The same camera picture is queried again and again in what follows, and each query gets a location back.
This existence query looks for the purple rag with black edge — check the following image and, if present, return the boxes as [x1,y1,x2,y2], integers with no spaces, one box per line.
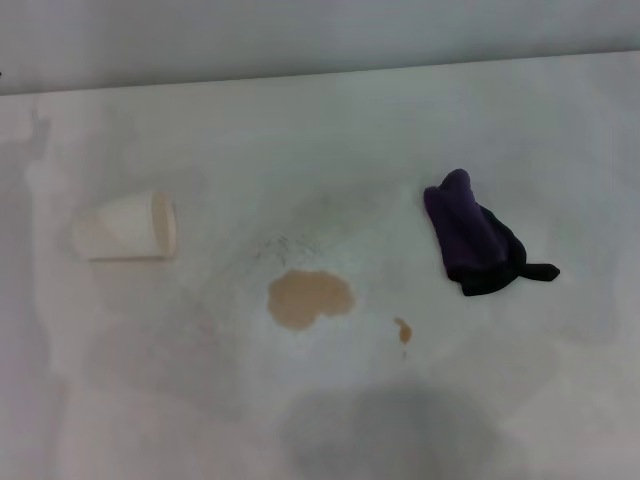
[422,168,562,298]

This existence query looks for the white paper cup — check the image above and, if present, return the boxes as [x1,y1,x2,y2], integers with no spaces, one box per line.
[71,189,179,262]

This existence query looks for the large brown water stain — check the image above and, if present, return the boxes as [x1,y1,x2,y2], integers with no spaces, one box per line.
[267,269,357,333]

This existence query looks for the small brown water stain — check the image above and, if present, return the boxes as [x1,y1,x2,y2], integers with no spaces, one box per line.
[392,316,414,346]

